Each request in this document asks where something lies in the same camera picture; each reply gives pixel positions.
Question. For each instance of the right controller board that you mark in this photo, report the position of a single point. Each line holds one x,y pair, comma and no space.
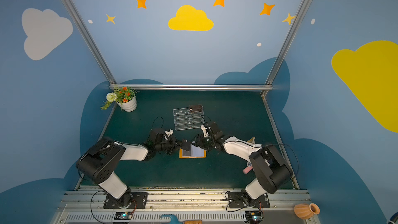
253,217

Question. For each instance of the aluminium front rail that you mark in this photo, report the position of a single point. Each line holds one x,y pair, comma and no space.
85,206

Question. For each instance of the teal handled tool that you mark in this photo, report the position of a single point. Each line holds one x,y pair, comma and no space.
174,220

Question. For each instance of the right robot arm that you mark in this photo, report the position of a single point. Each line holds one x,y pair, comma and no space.
269,166

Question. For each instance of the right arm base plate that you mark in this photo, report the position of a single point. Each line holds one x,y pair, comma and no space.
242,200

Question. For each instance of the yellow leather card holder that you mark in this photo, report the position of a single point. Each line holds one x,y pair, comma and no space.
195,152

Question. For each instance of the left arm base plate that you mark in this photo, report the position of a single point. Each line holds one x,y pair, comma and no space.
130,200

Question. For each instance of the potted flower plant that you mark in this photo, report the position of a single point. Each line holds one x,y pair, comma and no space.
124,97

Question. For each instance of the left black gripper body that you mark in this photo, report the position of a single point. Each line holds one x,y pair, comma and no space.
173,144

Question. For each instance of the terracotta clay vase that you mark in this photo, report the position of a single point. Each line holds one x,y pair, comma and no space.
306,211

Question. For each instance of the clear plastic organizer tray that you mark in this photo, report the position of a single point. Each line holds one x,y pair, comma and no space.
184,120

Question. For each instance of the aluminium frame right post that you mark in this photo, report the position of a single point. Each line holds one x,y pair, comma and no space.
294,27

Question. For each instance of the aluminium frame left post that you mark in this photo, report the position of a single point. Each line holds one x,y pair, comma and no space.
82,28

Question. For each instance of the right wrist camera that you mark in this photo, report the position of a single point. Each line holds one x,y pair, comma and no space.
204,129

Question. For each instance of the aluminium frame post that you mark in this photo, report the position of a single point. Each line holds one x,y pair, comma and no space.
294,27
82,28

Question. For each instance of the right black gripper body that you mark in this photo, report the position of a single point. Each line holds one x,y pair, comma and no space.
199,141

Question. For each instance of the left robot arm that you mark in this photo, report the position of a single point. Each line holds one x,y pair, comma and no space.
100,161

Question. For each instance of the left controller board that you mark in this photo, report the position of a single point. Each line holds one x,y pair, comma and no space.
123,216

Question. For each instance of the aluminium frame rear bar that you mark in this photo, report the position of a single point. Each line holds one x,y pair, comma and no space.
194,87

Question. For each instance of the controller board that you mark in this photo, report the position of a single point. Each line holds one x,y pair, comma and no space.
123,216
253,217

